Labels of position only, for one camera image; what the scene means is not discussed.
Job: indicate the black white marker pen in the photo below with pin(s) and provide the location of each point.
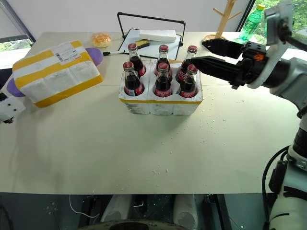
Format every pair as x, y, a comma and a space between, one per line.
115, 53

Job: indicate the purple rounded plastic object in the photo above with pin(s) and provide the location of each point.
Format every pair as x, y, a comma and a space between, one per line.
94, 55

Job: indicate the wrapped orange bread bun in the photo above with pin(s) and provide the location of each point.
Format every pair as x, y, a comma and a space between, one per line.
101, 39

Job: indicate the wooden coat rack stand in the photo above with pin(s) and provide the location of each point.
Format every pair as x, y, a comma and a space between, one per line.
223, 21

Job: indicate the white folded tissue pack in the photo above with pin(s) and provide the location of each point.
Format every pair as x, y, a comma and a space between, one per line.
158, 34

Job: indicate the pale rounded shape under table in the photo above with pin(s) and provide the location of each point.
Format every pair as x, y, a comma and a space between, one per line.
116, 208
185, 208

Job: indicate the small whiteboard with black frame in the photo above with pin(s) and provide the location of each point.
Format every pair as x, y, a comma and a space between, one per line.
153, 49

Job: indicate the glass cola bottle red cap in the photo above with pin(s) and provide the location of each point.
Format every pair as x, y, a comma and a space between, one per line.
189, 85
164, 55
137, 62
132, 82
188, 61
163, 83

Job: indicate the green plastic soda bottle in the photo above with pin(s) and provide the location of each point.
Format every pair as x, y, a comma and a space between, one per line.
251, 22

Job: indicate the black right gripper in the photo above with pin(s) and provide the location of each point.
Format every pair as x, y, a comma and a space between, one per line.
251, 63

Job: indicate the yellow whiteboard eraser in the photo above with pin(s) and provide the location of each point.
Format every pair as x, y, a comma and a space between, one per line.
143, 43

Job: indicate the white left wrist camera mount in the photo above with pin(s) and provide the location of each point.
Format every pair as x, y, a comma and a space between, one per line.
10, 107

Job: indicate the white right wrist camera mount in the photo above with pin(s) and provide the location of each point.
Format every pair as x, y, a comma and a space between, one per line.
274, 28

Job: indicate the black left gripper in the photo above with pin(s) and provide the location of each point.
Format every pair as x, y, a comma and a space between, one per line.
2, 96

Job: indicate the white foam bottle crate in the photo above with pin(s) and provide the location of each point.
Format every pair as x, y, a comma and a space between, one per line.
159, 104

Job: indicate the yellow taped white foam box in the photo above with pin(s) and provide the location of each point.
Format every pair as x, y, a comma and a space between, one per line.
56, 73

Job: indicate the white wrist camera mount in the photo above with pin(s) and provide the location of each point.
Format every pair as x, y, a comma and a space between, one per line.
274, 28
10, 107

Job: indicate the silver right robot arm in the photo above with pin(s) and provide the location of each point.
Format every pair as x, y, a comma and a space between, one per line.
291, 79

